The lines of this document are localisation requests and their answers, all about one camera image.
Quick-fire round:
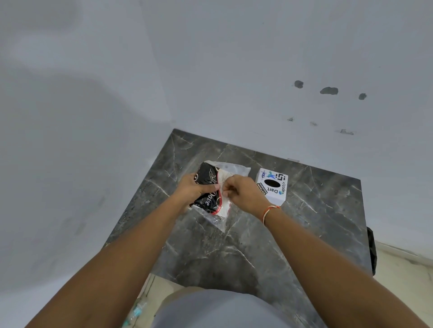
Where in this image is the person's left hand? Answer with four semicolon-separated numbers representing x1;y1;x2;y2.
172;173;221;214

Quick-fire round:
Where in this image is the person's right hand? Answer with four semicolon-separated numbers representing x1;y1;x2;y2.
221;174;271;220

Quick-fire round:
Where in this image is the clear plastic tissue packet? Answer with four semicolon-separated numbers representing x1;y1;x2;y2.
189;160;252;233

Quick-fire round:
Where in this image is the white stickered tissue box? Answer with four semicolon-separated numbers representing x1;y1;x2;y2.
255;168;289;207

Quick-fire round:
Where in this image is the person's right forearm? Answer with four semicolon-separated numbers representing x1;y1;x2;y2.
263;208;428;328

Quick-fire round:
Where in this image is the person's left forearm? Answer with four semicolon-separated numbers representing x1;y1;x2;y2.
25;201;189;328

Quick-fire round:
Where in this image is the grey shirt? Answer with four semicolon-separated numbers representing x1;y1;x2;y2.
150;289;305;328

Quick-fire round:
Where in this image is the clear plastic bottle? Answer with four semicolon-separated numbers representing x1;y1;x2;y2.
121;299;148;328

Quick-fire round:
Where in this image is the black lined trash bin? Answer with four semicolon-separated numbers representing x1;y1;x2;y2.
367;227;378;276

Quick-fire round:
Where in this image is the red and white thread bracelet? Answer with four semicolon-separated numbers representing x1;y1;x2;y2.
262;205;281;225

